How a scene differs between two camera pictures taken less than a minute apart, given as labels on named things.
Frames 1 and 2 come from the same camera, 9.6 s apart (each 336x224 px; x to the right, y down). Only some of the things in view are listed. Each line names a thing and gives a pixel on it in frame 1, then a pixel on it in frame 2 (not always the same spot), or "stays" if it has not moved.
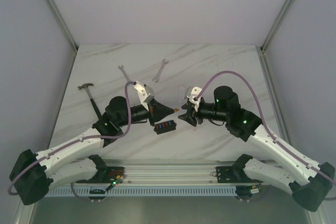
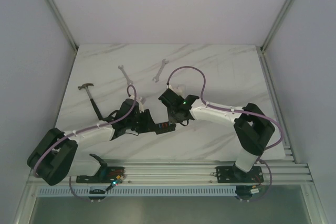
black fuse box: (165, 127) stays
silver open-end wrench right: (156, 78) stays
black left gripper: (152, 114) -> (148, 120)
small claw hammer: (84, 86) stays
